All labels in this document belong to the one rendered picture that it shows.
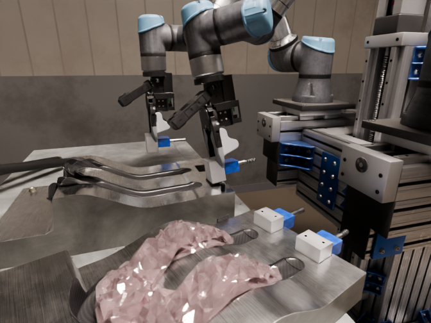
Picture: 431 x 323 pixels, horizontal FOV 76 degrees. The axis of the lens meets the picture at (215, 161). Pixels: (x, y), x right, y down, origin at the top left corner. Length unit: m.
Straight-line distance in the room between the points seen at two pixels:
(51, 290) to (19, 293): 0.04
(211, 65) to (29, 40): 1.89
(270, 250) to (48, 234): 0.43
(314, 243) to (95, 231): 0.43
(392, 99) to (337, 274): 0.60
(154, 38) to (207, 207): 0.50
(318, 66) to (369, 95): 0.21
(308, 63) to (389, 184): 0.60
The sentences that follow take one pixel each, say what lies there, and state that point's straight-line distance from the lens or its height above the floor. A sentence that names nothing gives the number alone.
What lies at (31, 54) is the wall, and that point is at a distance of 2.41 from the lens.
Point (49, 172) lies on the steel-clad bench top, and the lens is 1.18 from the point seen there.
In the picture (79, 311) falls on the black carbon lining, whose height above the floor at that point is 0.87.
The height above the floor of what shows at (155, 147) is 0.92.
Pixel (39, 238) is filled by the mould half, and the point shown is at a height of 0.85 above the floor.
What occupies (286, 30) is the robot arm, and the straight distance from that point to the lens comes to 1.18.
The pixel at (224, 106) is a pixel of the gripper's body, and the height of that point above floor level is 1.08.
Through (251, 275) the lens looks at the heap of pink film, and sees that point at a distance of 0.39.
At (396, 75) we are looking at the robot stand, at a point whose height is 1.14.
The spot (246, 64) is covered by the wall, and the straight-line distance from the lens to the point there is 2.49.
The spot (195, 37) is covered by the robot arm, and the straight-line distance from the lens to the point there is 0.65.
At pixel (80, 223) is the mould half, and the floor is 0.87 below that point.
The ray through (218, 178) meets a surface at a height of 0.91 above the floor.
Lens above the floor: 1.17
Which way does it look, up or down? 19 degrees down
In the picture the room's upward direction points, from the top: straight up
